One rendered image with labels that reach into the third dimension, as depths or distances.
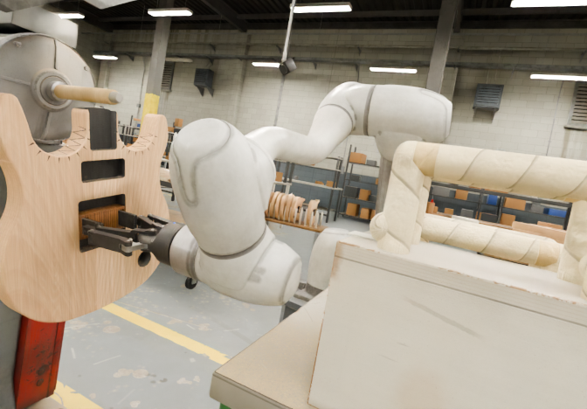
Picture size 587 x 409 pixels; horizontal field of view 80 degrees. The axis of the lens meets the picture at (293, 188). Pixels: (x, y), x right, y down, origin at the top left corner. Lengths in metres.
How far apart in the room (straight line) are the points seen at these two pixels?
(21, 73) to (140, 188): 0.38
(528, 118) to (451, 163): 11.57
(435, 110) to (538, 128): 11.03
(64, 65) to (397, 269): 0.93
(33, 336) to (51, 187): 0.74
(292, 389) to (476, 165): 0.30
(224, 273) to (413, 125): 0.57
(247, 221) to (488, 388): 0.30
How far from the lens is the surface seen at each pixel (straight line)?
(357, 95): 0.92
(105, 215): 0.78
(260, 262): 0.51
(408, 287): 0.35
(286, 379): 0.45
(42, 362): 1.44
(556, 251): 0.52
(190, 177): 0.42
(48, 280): 0.76
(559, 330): 0.36
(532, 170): 0.35
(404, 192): 0.35
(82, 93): 0.93
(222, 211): 0.43
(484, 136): 11.70
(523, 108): 11.95
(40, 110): 1.04
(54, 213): 0.73
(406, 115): 0.89
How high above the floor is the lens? 1.16
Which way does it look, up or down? 3 degrees down
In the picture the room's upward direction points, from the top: 10 degrees clockwise
